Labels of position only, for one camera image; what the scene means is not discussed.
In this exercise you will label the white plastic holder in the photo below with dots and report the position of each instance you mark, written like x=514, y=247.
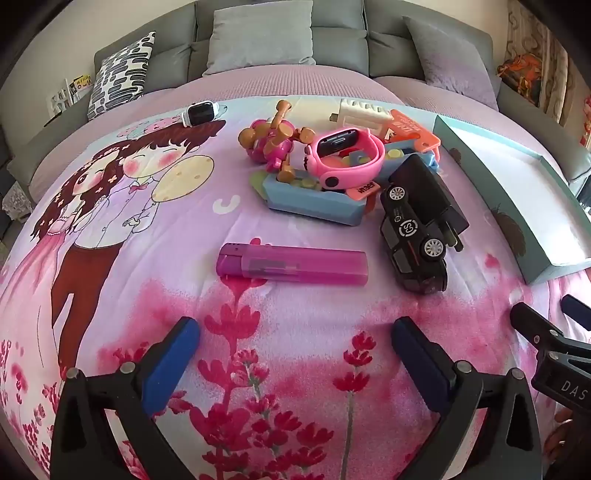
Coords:
x=360, y=110

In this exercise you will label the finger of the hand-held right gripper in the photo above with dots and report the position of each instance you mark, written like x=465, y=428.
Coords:
x=577, y=309
x=531, y=323

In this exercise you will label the purple lighter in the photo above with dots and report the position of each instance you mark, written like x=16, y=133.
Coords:
x=295, y=265

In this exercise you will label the plain grey cushion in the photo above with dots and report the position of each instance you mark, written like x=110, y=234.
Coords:
x=258, y=37

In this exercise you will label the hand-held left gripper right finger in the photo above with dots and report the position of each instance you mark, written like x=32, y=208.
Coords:
x=418, y=364

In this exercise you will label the patterned wall hanging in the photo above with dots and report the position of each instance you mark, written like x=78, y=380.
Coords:
x=554, y=60

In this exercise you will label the black white patterned cushion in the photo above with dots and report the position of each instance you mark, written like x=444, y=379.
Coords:
x=120, y=78

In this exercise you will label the black toy car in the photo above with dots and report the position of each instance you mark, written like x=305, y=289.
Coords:
x=406, y=240

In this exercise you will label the pink smartwatch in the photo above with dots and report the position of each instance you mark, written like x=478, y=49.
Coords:
x=323, y=177

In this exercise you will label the grey purple cushion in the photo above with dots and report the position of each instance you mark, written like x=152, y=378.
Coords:
x=448, y=60

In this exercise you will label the grey sofa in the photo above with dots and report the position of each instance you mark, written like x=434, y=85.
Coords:
x=341, y=46

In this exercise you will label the row of books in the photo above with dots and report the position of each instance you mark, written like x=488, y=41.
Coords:
x=69, y=92

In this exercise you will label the white smartwatch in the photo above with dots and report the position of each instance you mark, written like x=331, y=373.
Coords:
x=198, y=113

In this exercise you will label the person's right hand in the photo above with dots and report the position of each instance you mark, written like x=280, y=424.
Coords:
x=561, y=438

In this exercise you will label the teal cardboard tray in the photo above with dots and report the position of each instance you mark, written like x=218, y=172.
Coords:
x=531, y=198

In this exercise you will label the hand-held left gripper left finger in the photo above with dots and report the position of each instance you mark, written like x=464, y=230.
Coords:
x=171, y=364

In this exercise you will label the black power adapter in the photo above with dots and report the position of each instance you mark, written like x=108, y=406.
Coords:
x=425, y=184

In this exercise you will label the orange red ornament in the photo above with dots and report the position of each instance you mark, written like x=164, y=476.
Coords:
x=521, y=76

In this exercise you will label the pink brown toy figure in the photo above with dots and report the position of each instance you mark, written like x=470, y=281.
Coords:
x=272, y=143

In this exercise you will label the printed cartoon blanket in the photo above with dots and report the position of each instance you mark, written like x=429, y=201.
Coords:
x=300, y=323

